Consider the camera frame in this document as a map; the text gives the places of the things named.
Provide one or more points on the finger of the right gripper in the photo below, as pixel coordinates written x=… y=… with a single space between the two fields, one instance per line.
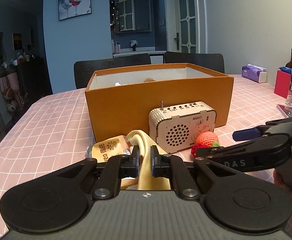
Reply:
x=267 y=147
x=248 y=134

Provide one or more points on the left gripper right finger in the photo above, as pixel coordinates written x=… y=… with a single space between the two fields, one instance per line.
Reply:
x=181 y=174

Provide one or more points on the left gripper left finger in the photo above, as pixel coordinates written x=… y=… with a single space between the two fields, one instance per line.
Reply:
x=111 y=173

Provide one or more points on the yellow cloth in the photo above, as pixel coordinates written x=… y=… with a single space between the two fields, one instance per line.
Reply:
x=145 y=180

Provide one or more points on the grey-brown plush toy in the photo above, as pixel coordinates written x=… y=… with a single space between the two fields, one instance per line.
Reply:
x=149 y=80

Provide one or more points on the snack packet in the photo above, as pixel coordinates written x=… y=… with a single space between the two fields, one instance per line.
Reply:
x=102 y=151

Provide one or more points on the wooden radio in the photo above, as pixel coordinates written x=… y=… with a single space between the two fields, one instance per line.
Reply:
x=175 y=128

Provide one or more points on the orange crochet fruit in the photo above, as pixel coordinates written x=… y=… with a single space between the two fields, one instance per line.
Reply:
x=205 y=140

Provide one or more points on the red box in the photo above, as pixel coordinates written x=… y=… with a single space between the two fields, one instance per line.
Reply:
x=282 y=83

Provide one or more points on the purple tissue box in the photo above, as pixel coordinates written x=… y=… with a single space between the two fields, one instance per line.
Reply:
x=254 y=73

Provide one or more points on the orange storage box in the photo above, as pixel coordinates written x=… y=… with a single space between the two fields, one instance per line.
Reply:
x=121 y=102

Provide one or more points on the pink checkered tablecloth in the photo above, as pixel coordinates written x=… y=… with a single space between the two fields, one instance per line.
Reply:
x=56 y=131

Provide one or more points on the black chair right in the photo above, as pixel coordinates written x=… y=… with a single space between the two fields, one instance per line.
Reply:
x=210 y=61

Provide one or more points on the black chair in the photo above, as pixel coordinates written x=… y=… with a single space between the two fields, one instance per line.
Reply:
x=210 y=61
x=83 y=70

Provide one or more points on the black chair left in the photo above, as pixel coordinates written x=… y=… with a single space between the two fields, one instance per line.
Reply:
x=83 y=70

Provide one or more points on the white glass door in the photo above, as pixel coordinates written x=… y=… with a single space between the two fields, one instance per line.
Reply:
x=186 y=26

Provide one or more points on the wall mirror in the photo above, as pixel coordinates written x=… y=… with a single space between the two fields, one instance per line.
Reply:
x=133 y=15

